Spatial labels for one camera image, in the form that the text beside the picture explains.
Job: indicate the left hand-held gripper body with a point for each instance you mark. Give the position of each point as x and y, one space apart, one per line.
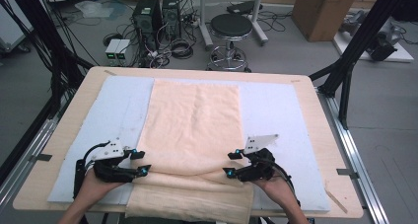
108 171

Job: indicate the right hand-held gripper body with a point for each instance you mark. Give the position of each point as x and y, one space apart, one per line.
259 168

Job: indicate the cream towel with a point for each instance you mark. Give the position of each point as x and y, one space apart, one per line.
194 125

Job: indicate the person's left hand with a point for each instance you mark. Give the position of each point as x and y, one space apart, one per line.
93 191

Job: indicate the person's right hand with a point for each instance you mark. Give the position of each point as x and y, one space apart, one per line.
279 192

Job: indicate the white grid mat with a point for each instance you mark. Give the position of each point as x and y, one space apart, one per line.
279 112

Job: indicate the grey tape strip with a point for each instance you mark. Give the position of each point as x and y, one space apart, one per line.
42 157
346 173

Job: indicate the thin wooden stick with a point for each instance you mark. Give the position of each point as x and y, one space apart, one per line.
335 200

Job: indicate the white power supply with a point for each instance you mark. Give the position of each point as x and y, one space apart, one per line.
111 51
124 51

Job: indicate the black round stool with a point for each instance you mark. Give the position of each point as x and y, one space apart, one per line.
231 24

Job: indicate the white stand leg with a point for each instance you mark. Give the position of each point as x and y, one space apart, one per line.
204 23
258 20

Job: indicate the large black computer tower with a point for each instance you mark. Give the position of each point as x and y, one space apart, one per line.
146 18

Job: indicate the slim black computer tower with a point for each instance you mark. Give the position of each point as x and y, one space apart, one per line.
171 16

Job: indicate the black flat bag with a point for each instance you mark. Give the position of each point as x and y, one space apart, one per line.
243 7

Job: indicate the clear plastic bag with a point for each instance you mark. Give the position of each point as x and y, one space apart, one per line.
93 9

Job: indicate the cardboard box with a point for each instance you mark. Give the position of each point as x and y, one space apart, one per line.
322 16

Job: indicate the grey machine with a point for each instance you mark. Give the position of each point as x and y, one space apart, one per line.
381 43

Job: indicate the white panel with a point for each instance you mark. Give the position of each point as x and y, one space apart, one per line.
10 26

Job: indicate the white board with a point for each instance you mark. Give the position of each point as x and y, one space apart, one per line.
402 54

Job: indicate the aluminium rail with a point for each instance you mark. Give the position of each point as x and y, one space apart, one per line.
23 158
355 151

